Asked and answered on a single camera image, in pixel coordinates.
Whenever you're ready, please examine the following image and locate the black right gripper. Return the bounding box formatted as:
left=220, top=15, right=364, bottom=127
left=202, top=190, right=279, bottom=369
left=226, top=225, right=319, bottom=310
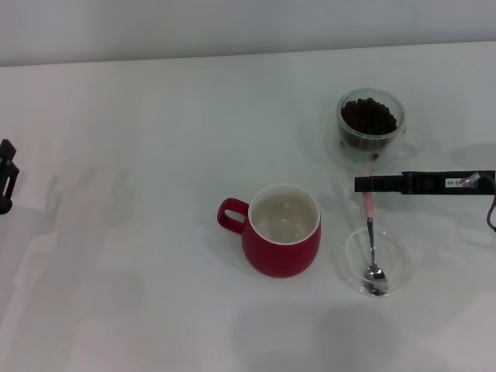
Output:
left=354, top=169, right=496, bottom=196

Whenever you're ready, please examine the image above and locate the clear glass cup with handle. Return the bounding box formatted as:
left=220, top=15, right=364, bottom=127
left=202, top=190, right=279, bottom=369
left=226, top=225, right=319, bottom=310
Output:
left=336, top=88, right=423, bottom=160

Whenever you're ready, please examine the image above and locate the heap of coffee beans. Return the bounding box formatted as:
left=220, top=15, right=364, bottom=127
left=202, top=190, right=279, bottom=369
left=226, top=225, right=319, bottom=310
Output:
left=339, top=97, right=399, bottom=153

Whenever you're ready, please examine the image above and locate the pink-handled metal spoon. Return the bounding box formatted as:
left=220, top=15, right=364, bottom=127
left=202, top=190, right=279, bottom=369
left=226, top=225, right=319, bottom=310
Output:
left=361, top=170, right=390, bottom=298

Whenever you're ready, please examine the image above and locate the red ceramic mug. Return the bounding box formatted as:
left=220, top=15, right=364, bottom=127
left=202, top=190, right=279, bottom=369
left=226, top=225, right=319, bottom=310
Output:
left=216, top=183, right=322, bottom=279

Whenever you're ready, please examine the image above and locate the clear glass saucer under cup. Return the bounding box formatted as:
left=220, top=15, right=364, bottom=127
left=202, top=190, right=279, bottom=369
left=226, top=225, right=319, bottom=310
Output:
left=323, top=115, right=408, bottom=172

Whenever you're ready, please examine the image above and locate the clear glass dish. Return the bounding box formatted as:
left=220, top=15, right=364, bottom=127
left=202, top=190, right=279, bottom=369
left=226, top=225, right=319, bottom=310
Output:
left=332, top=227, right=415, bottom=299

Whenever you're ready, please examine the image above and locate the purple gripper cable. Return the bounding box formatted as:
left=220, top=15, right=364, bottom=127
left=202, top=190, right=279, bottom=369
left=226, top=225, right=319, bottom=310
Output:
left=485, top=192, right=496, bottom=233

